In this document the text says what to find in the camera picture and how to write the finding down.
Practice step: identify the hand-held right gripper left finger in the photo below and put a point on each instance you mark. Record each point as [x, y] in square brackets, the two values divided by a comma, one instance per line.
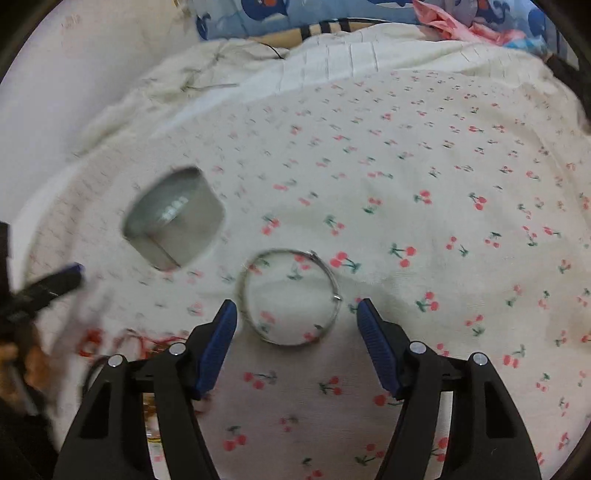
[217, 355]

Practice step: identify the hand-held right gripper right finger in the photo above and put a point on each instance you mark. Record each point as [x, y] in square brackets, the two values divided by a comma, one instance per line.
[376, 350]

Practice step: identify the person's left hand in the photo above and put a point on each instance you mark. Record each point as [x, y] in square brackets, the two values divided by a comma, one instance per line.
[30, 364]

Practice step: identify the striped bamboo mat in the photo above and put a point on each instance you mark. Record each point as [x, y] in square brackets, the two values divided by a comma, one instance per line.
[318, 30]

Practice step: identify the white quilt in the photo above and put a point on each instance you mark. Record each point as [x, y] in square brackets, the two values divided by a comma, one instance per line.
[323, 57]

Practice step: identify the cherry print bedsheet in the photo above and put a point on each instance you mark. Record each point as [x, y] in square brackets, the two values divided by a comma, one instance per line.
[415, 240]

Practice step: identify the round metal tin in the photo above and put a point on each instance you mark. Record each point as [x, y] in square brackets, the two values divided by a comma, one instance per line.
[180, 221]

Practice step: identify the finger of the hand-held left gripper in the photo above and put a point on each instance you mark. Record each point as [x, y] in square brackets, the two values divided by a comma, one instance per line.
[55, 282]

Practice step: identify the blue whale print pillow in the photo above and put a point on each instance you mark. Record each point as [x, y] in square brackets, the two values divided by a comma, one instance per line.
[277, 11]

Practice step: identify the pink cloth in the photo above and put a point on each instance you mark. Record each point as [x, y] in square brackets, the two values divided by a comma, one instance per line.
[443, 18]

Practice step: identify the silver bangle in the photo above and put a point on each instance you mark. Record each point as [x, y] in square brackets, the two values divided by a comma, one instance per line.
[241, 295]

